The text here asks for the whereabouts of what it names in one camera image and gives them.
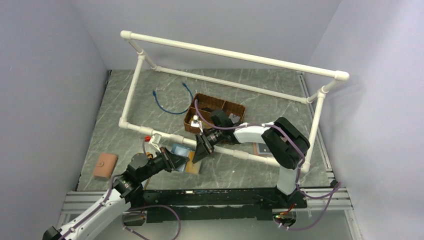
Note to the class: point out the blue card holder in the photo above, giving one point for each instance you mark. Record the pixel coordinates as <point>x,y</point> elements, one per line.
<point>181,150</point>

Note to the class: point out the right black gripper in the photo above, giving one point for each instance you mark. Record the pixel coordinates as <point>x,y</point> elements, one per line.
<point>202,149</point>

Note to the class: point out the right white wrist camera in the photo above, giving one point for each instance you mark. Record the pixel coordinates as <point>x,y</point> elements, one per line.
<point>196,122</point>

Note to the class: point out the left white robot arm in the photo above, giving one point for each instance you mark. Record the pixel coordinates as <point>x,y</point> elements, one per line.
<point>125,194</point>

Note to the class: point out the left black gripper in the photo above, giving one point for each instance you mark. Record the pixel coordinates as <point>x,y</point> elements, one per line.
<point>171,161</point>

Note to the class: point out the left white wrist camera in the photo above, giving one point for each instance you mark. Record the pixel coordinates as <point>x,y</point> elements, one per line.
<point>153,141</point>

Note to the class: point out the black credit card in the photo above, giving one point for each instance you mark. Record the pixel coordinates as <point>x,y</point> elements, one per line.
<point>207,109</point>

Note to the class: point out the gold cards in basket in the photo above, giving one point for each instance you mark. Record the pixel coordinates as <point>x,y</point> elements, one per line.
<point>206,125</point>

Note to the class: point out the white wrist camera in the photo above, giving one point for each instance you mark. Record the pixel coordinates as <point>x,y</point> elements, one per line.
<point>153,141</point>
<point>196,122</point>

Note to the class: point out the brown wicker divided basket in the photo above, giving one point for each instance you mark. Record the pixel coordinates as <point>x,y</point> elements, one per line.
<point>204,100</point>

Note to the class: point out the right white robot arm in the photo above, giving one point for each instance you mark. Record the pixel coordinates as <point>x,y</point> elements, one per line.
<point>286,143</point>

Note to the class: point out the grey cards in basket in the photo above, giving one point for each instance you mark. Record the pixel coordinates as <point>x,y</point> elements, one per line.
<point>234,118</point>

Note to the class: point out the white PVC pipe frame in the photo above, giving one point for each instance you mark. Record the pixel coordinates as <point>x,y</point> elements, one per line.
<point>337,76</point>

